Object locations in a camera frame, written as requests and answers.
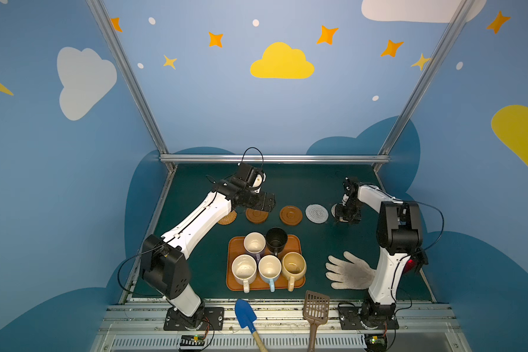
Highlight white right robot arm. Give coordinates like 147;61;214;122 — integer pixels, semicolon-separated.
327;177;422;328

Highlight brown slotted spatula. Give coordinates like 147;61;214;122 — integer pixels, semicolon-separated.
303;290;330;352

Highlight left aluminium frame post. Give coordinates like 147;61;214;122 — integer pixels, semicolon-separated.
86;0;176;173

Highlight white cream mug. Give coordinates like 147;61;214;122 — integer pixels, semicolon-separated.
231;255;258;293

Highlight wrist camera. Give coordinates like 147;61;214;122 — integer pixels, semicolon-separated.
234;162;266;193
343;177;362;197

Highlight red emergency stop button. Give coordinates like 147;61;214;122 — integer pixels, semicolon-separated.
403;252;428;274

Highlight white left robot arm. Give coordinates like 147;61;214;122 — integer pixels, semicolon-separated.
139;172;275;318

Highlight grey white woven coaster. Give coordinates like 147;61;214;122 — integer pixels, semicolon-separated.
305;204;329;224

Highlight beige yellow mug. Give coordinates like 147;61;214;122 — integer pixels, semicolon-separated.
281;252;307;292

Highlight aluminium frame post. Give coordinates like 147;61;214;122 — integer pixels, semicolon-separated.
373;0;475;174
86;0;176;173

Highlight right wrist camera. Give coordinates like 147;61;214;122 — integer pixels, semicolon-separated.
343;177;362;197

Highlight black mug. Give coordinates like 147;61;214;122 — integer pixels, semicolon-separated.
265;227;288;257

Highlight brown wooden round coaster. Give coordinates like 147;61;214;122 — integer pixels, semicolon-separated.
245;208;269;224

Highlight white light-blue mug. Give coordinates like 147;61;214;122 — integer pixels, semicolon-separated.
258;255;282;293

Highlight blue toy shovel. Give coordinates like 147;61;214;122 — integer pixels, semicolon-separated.
235;299;268;352

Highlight right green circuit board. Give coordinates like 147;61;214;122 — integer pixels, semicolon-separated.
365;334;388;352

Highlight woven rattan round coaster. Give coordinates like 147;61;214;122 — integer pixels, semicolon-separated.
218;211;238;225

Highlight orange rectangular serving tray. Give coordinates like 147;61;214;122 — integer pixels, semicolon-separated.
226;235;302;292

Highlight horizontal aluminium frame rail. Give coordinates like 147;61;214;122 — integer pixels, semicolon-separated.
159;154;390;164

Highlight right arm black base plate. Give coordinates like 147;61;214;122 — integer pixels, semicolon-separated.
337;302;400;330

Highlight left green circuit board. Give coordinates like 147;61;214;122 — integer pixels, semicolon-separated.
178;334;206;351

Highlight front aluminium rail bed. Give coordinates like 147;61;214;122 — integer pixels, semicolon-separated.
91;299;471;351

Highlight green circuit board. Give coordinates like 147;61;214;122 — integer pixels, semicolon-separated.
178;334;206;351
365;334;388;352

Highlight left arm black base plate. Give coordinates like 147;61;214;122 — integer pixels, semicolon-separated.
163;305;224;331

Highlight white purple mug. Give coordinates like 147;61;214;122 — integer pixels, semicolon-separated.
243;232;266;263

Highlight white knitted work glove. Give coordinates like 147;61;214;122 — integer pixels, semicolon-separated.
325;251;376;290

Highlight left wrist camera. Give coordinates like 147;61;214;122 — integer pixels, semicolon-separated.
234;162;266;193

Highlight right aluminium frame post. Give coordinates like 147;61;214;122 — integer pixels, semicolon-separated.
373;0;475;174

